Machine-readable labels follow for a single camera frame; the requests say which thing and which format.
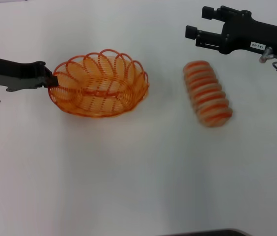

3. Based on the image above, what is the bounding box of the metal fitting on right gripper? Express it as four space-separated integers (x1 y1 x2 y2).
259 47 277 63

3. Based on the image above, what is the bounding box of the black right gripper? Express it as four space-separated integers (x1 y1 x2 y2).
185 6 277 56

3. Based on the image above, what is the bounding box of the orange wire basket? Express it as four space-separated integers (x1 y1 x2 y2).
48 48 150 119

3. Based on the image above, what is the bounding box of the dark rounded robot base edge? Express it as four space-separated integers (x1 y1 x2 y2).
153 228 250 236

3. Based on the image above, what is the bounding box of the orange striped bread roll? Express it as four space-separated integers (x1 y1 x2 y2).
182 60 233 129

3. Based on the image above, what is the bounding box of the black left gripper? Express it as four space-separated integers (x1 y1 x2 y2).
0 56 59 93

